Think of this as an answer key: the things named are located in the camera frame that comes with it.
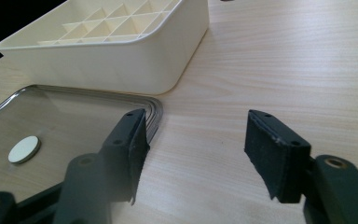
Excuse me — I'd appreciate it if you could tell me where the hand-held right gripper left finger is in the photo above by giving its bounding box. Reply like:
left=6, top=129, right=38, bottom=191
left=52, top=107, right=151, bottom=224

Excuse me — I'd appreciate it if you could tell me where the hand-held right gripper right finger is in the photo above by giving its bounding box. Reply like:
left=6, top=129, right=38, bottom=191
left=243, top=109, right=358, bottom=224

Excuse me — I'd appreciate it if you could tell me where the cream plastic compartment box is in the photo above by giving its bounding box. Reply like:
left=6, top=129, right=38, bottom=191
left=0, top=0, right=211, bottom=96

